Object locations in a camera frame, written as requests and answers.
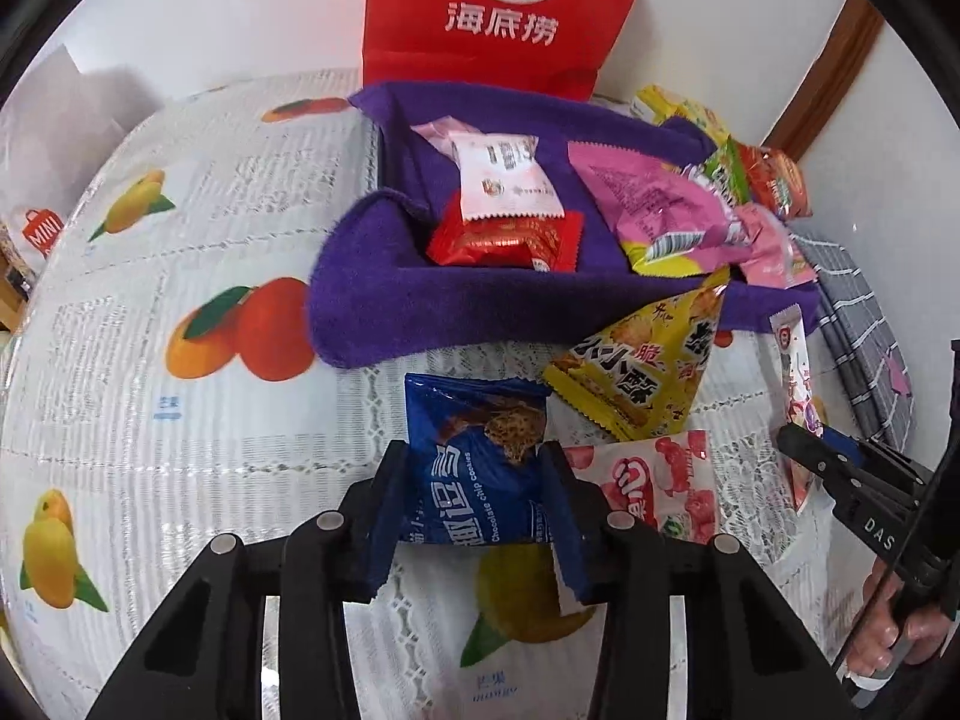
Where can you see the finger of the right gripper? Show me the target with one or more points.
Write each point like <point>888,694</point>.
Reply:
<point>838,473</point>
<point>841,443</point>

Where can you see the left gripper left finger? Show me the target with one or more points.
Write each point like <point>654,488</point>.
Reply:
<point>387,512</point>

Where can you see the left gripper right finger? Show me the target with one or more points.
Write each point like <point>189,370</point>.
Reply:
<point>576,513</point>

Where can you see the long pink white snack bar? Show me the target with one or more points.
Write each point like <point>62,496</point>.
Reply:
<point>789,332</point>

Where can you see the lychee jelly packet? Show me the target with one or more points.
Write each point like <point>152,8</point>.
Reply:
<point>667,482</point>

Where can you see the blue chocolate cookie packet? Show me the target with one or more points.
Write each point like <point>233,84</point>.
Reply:
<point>471,474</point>

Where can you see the yellow triangular snack packet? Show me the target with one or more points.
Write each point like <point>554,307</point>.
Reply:
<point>637,379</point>

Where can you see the pink peach candy packet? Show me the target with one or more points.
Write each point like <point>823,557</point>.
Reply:
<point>775,261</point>

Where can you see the green triangular snack packet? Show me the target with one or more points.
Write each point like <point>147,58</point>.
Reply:
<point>725,172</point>

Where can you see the person right hand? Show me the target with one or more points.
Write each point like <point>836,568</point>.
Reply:
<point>872,648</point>

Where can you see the grey checked folded cloth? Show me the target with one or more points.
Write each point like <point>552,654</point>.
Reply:
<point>868,358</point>

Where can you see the purple fabric tray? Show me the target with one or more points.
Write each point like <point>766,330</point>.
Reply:
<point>374,295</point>

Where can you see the fruit print table cover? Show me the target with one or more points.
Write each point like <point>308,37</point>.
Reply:
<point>152,467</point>

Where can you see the red candy packet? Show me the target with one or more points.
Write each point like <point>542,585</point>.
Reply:
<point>527,242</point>

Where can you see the orange red chips bag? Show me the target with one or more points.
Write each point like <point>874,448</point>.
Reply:
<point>775,181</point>

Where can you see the large pink snack packet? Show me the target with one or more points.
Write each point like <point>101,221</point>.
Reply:
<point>667,225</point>

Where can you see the white pink small packet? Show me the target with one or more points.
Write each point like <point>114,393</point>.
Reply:
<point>500,177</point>

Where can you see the yellow chips bag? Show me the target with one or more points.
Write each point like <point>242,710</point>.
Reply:
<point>655,104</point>

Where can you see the red paper shopping bag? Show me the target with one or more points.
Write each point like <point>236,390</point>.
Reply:
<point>552,47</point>

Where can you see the brown wooden door frame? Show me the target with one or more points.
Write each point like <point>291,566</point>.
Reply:
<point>829,79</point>

